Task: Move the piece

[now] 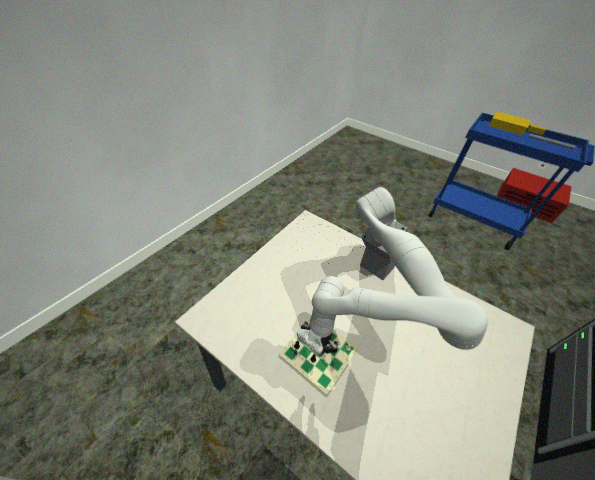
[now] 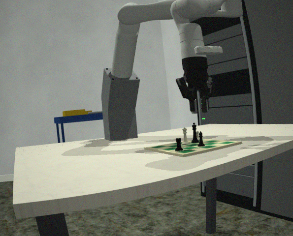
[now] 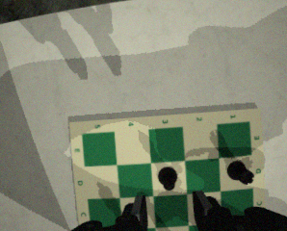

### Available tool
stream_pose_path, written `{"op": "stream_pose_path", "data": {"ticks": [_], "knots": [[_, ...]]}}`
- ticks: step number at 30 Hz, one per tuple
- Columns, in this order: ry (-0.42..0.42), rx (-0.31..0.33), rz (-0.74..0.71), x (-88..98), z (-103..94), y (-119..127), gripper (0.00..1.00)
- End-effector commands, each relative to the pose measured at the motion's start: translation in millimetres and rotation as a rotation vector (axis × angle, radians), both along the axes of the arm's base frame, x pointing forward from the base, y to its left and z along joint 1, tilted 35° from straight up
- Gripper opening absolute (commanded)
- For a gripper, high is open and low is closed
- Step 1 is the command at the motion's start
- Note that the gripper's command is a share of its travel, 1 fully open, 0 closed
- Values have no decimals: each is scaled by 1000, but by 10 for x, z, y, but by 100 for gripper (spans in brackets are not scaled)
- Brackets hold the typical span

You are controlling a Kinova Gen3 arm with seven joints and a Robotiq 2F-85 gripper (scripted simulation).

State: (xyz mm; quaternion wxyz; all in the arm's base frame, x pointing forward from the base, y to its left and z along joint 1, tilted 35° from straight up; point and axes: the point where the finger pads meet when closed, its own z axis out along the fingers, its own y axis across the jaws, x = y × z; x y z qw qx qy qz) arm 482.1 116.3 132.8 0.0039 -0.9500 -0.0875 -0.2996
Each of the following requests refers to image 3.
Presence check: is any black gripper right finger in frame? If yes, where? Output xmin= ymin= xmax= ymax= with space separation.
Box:
xmin=193 ymin=191 xmax=287 ymax=231

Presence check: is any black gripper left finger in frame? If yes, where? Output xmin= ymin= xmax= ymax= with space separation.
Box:
xmin=71 ymin=195 xmax=148 ymax=231

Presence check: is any green and cream chessboard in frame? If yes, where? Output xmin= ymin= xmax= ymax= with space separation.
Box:
xmin=69 ymin=109 xmax=265 ymax=231

